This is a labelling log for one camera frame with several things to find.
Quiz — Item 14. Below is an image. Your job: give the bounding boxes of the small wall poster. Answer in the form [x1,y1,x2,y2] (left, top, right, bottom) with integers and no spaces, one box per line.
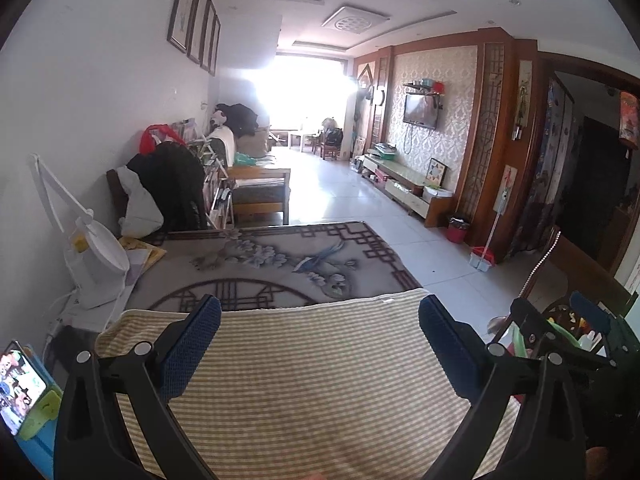
[497,164,516,211]

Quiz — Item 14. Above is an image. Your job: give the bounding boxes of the yellow paper envelopes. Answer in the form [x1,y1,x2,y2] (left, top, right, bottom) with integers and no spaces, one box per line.
[120,235,167,281]

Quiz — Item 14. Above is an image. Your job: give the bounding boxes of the wall television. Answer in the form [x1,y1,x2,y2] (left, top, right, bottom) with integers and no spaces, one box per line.
[403,94,440,130]

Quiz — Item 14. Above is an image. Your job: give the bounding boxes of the carved wooden chair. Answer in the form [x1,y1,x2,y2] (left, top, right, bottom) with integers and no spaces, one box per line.
[520,225,636,321]

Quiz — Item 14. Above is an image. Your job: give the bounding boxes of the television cabinet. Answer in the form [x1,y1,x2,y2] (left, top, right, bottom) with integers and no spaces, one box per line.
[361,152,456,228]

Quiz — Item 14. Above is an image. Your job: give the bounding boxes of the smartphone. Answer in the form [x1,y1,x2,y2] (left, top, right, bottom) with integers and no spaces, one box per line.
[0,341,48,436]

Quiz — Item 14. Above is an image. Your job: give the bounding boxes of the red hanging ornament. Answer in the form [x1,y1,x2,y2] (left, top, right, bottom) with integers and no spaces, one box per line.
[619,90,640,150]

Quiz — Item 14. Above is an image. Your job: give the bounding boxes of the white desk lamp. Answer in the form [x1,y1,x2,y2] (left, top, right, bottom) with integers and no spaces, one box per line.
[29,152,130,310]

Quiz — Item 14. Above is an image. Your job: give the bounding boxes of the hanging wall scroll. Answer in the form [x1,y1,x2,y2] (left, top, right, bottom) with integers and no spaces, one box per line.
[512,60,535,141]

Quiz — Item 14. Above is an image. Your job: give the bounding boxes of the grey floral blanket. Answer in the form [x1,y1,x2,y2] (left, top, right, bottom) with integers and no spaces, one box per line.
[127,221,423,313]

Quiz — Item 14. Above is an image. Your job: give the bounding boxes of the small red waste bin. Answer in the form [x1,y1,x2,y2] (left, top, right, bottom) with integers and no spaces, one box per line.
[446,216,472,245]

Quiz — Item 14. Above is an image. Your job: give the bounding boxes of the blue patterned door curtain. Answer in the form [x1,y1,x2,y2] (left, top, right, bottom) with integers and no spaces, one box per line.
[520,77,576,261]

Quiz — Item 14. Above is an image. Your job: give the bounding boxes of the white bag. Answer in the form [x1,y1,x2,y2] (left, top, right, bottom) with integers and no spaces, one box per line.
[115,166,165,238]

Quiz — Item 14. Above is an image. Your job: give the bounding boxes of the black jacket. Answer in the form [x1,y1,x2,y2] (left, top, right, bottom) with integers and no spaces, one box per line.
[126,142,207,233]

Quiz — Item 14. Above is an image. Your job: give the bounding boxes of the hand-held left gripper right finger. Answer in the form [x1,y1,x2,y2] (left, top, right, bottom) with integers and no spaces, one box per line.
[417,294,586,480]

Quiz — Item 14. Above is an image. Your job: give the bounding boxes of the large framed picture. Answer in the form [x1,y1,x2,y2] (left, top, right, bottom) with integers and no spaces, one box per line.
[166,0,203,55]

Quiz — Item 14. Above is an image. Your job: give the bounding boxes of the colourful framed puzzle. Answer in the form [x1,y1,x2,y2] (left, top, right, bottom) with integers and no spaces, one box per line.
[425,157,447,188]

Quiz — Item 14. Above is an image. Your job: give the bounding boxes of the wooden sofa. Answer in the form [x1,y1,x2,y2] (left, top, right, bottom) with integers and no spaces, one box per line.
[207,125,292,226]

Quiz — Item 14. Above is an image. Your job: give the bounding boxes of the black clothes pile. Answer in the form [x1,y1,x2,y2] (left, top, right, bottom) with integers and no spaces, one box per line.
[216,103,258,136]

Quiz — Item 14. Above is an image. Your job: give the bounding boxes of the blue phone stand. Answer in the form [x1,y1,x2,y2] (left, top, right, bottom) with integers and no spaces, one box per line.
[15,345,63,480]

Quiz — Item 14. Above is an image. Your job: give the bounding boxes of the mop with red bucket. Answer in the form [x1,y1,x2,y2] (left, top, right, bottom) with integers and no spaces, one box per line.
[470,195,511,273]

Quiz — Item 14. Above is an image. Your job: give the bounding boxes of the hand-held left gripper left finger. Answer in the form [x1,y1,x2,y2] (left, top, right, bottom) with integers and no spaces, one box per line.
[52,294,223,480]

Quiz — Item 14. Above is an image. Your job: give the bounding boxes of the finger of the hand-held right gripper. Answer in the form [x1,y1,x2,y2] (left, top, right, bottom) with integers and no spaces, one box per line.
[569,291,626,348]
[507,297,603,371]

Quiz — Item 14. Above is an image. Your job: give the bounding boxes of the yellow striped table cloth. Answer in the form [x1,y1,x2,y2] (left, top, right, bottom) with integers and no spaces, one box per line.
[95,287,521,480]

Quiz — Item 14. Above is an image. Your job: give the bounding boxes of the wall shelf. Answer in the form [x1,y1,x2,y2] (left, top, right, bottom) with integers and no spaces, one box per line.
[404,79,446,110]

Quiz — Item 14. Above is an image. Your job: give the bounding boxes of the red bag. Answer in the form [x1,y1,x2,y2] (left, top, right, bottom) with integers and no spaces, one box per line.
[140,124,185,156]

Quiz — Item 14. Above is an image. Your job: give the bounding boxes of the square ceiling light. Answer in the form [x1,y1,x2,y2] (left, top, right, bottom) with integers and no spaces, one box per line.
[321,6,390,35]

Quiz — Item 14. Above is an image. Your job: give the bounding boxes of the small red wooden chair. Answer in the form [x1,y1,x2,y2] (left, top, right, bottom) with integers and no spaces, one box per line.
[314,130,345,162]

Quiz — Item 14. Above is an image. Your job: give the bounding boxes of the book rack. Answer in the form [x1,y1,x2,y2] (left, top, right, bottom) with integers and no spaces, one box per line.
[187,120,236,231]

